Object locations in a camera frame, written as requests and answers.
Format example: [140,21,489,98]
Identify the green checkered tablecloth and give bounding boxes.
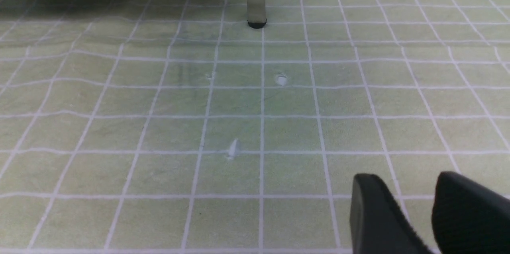
[1,0,509,254]

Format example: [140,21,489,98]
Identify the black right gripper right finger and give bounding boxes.
[432,171,510,254]

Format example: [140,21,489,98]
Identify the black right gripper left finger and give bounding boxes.
[349,174,432,254]

